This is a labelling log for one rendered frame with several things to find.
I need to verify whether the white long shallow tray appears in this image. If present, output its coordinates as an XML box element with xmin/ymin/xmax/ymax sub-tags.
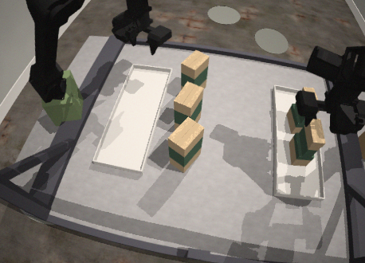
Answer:
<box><xmin>92</xmin><ymin>64</ymin><xmax>173</xmax><ymax>175</ymax></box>
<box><xmin>273</xmin><ymin>85</ymin><xmax>325</xmax><ymax>201</ymax></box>

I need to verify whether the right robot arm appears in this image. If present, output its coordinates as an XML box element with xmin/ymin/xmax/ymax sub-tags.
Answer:
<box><xmin>306</xmin><ymin>46</ymin><xmax>365</xmax><ymax>135</ymax></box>

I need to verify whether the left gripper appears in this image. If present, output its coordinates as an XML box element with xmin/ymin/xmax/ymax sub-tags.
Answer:
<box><xmin>112</xmin><ymin>6</ymin><xmax>172</xmax><ymax>55</ymax></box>

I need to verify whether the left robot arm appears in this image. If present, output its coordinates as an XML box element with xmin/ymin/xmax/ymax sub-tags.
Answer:
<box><xmin>26</xmin><ymin>0</ymin><xmax>148</xmax><ymax>103</ymax></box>

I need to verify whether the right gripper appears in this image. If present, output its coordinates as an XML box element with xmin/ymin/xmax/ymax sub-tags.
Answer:
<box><xmin>295</xmin><ymin>81</ymin><xmax>365</xmax><ymax>127</ymax></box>

